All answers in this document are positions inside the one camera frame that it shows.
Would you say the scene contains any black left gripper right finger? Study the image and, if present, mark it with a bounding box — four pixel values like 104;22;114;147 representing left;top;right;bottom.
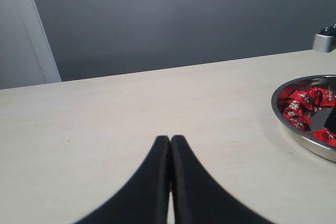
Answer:
171;135;271;223

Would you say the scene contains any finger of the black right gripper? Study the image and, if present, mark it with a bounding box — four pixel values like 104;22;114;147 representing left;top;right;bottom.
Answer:
324;106;336;133

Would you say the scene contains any round stainless steel plate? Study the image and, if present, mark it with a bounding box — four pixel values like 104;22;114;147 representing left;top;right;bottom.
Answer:
271;74;335;163

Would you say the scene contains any red wrapped candy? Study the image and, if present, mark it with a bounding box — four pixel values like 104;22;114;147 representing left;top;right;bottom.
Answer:
304;86;335;110
311;128;336;147
282;106;311;132

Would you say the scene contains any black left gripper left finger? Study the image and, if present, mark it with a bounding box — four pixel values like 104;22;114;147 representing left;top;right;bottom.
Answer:
77;136;171;223

